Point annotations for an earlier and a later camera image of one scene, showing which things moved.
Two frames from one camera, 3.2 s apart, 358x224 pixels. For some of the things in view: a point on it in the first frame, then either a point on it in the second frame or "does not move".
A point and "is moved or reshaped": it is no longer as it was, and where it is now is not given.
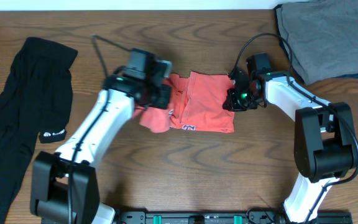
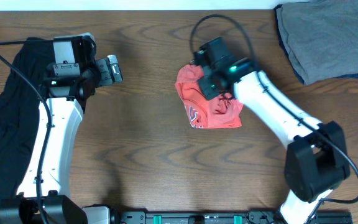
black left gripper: (161, 96) to (103, 73)
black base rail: (225, 216) does not move
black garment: (36, 99) does not move
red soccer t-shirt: (196, 103) is moved or reshaped
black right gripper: (231, 103) to (210, 93)
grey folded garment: (332, 38) does not move
